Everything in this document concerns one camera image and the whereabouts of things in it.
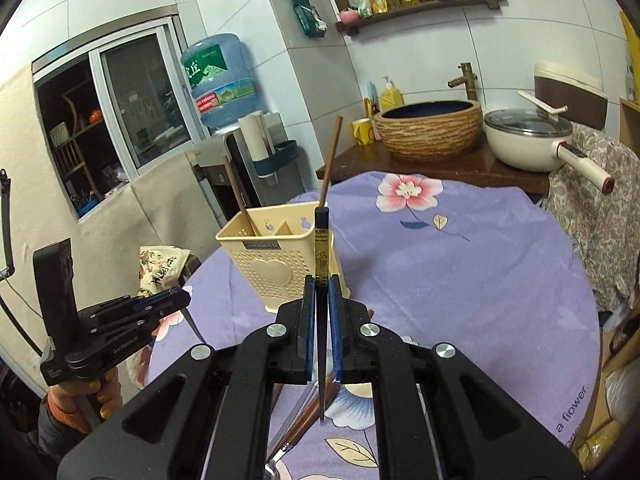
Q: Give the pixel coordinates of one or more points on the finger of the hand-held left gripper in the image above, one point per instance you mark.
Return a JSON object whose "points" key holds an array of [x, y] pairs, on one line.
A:
{"points": [[145, 324], [160, 300]]}

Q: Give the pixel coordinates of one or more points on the yellow roll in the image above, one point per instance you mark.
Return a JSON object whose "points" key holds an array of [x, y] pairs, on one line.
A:
{"points": [[631, 50]]}

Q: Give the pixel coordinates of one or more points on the brown and cream rice cooker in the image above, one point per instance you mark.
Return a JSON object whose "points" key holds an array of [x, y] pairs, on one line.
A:
{"points": [[580, 95]]}

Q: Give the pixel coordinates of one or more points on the white ladle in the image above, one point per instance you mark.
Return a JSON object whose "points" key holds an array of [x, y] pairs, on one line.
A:
{"points": [[542, 102]]}

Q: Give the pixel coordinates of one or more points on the cream plastic utensil holder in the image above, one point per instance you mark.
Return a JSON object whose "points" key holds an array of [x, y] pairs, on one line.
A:
{"points": [[285, 260]]}

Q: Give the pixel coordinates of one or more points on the brown woven-pattern sink basin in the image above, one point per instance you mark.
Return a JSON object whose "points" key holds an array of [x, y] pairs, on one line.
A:
{"points": [[430, 132]]}

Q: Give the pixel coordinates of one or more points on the person's left hand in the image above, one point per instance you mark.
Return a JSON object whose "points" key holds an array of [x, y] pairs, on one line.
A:
{"points": [[109, 392]]}

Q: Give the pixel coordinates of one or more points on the grey water dispenser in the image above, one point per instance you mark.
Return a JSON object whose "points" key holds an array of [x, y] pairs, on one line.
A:
{"points": [[235, 180]]}

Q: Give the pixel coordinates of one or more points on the purple floral tablecloth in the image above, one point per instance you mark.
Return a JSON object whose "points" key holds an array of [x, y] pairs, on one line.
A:
{"points": [[450, 280]]}

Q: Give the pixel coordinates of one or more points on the aluminium sliding window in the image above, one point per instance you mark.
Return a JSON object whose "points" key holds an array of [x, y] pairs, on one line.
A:
{"points": [[120, 105]]}

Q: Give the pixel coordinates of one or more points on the stack of paper cups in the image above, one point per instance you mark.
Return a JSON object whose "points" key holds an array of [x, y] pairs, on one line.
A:
{"points": [[255, 135]]}

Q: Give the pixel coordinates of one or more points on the pink small pot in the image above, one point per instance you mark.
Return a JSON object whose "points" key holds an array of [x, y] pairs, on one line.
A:
{"points": [[349, 16]]}

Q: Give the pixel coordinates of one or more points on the printed snack bag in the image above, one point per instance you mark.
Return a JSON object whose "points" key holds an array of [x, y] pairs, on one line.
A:
{"points": [[160, 267]]}

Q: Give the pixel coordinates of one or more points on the black chopstick with gold label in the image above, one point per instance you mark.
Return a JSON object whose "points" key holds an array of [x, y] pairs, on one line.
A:
{"points": [[321, 240]]}

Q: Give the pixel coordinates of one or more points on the person's left forearm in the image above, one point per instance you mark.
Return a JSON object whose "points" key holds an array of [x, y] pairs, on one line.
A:
{"points": [[60, 417]]}

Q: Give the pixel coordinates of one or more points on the cream pot with glass lid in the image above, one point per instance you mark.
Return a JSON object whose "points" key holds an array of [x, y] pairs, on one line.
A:
{"points": [[520, 147]]}

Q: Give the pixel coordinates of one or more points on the metal utensil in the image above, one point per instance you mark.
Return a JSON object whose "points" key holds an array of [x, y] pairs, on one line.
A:
{"points": [[289, 422]]}

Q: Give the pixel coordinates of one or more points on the yellow soap dispenser bottle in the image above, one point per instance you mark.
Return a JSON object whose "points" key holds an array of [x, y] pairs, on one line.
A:
{"points": [[391, 97]]}

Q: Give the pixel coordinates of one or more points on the paisley floral cloth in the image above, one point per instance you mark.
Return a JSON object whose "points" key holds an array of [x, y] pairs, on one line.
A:
{"points": [[595, 220]]}

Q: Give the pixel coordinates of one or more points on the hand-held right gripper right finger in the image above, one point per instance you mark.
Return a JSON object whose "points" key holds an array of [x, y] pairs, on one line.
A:
{"points": [[334, 330]]}

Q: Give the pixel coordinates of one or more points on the brass bamboo-style faucet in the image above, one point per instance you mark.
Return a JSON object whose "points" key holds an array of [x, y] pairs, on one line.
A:
{"points": [[467, 82]]}

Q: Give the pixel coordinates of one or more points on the blue water jug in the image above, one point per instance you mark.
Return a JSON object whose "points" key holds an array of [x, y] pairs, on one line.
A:
{"points": [[220, 80]]}

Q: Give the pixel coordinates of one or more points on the green packet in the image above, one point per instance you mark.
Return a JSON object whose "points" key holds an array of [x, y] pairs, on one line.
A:
{"points": [[307, 15]]}

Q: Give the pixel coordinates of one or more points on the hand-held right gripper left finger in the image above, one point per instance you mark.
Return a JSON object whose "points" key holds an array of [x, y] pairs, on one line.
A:
{"points": [[310, 330]]}

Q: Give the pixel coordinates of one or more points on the yellow mug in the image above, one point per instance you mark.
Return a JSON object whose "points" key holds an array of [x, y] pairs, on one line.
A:
{"points": [[361, 132]]}

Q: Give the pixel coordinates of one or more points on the light wooden shelf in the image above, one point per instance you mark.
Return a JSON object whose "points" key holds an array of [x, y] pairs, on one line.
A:
{"points": [[631, 120]]}

